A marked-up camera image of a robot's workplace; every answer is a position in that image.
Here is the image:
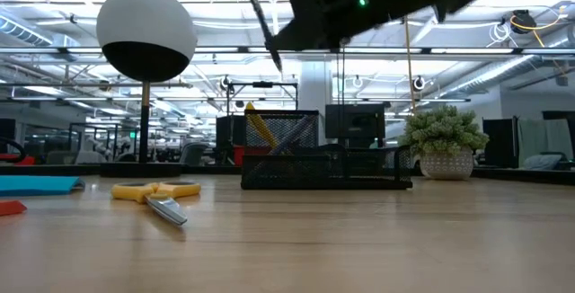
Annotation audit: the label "black pen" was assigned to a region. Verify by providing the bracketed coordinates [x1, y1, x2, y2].
[242, 0, 284, 73]

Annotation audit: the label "blue grey pen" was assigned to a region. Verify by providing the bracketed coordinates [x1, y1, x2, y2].
[269, 115, 318, 155]

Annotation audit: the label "black mesh desk organizer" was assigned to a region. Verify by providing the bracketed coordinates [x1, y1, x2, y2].
[240, 109, 413, 191]

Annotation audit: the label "yellow-handled scissors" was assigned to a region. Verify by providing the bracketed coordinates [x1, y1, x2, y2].
[111, 180, 202, 227]

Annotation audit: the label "blue sticky note pad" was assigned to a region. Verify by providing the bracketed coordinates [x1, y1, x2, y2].
[0, 175, 86, 198]

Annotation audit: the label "orange marker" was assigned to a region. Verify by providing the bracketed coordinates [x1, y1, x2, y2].
[0, 200, 28, 218]

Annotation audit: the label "black monitor back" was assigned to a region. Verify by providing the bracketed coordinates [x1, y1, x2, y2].
[325, 103, 386, 140]

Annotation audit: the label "white globe table lamp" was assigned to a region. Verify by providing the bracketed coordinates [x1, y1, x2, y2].
[95, 0, 199, 178]

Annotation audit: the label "green artificial potted plant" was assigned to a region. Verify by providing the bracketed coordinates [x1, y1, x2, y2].
[397, 105, 491, 182]

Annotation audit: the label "black cabinet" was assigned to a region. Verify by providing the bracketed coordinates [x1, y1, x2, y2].
[482, 117, 518, 168]

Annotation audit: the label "red cart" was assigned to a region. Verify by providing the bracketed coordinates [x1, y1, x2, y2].
[0, 136, 37, 167]

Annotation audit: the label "black gantry frame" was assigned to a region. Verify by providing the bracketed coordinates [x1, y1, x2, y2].
[226, 80, 298, 115]

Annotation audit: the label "yellow cable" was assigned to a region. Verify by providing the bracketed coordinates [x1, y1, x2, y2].
[402, 13, 418, 114]

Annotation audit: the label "black aluminium table frame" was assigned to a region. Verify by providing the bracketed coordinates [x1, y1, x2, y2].
[0, 163, 575, 186]

